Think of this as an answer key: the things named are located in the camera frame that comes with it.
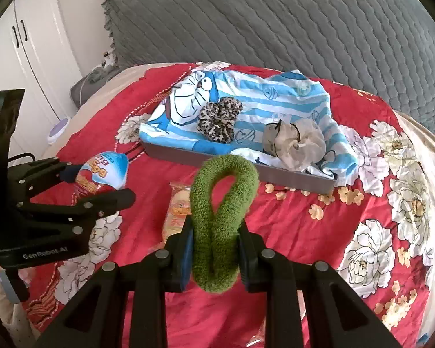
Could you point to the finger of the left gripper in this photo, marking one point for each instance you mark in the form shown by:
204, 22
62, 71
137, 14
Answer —
33, 178
54, 209

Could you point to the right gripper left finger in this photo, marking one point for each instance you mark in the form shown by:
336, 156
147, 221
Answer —
95, 316

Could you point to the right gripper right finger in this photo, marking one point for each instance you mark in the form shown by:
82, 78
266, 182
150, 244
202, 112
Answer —
314, 294

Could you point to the red surprise egg toy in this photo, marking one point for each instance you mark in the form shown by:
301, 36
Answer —
102, 173

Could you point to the yellow packaged rice cracker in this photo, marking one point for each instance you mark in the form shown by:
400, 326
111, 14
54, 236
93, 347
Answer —
178, 209

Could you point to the green fuzzy scrunchie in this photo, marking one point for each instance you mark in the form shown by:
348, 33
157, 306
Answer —
214, 266

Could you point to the leopard print scrunchie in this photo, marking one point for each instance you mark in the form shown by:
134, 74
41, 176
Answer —
217, 119

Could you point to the beige sheer scrunchie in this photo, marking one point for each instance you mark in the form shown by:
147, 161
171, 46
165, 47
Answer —
297, 145

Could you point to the pink packaged rice cracker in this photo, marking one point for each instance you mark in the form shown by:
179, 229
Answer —
258, 339

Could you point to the purple white round object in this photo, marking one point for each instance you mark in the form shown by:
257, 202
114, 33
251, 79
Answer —
57, 130

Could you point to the red floral quilt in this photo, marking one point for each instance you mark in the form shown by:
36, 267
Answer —
377, 230

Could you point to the grey bag on floor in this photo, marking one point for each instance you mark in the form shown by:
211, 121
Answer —
92, 82

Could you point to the white wardrobe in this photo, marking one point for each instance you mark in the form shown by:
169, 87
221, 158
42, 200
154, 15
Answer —
35, 55

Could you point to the grey shallow tray box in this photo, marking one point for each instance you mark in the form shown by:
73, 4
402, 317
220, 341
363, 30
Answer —
245, 171

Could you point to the blue striped Doraemon cloth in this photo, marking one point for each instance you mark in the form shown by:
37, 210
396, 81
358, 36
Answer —
287, 96

